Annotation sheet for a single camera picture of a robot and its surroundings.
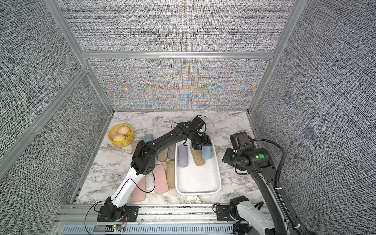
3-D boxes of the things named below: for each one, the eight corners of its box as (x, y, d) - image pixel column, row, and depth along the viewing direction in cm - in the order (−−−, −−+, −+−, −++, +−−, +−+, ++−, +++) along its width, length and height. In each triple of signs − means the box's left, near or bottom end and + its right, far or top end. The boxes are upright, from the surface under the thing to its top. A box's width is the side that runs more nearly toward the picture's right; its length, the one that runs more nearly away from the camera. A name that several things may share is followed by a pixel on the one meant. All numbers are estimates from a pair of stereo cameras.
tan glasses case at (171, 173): (167, 189, 84) (165, 185, 79) (167, 163, 93) (166, 159, 88) (175, 188, 84) (174, 184, 79) (175, 163, 93) (174, 158, 89)
